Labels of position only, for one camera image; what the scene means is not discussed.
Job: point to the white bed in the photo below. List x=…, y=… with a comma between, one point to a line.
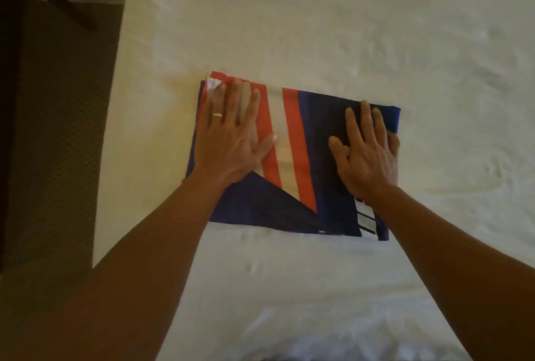
x=376, y=22

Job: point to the person's left forearm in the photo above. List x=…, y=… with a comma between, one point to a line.
x=117, y=290

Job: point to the person's right hand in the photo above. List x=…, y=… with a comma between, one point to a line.
x=368, y=156

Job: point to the person's right forearm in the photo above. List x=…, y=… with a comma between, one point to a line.
x=468, y=273

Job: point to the person's left hand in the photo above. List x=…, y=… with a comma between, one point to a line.
x=226, y=143

